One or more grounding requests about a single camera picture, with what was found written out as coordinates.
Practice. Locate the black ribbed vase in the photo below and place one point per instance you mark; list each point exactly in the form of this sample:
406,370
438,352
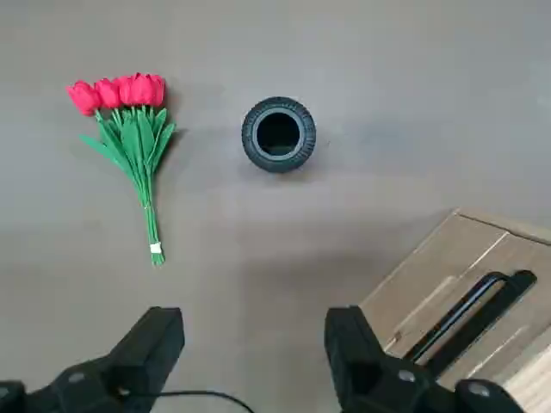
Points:
254,155

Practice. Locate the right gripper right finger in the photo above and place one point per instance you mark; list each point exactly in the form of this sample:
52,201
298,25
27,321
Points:
366,374

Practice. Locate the wooden drawer box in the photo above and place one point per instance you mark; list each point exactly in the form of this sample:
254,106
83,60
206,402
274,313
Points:
465,249

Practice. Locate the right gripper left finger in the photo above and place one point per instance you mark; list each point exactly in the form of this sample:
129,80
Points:
129,365

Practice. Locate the red tulip bouquet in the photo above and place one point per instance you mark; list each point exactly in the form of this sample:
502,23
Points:
133,137

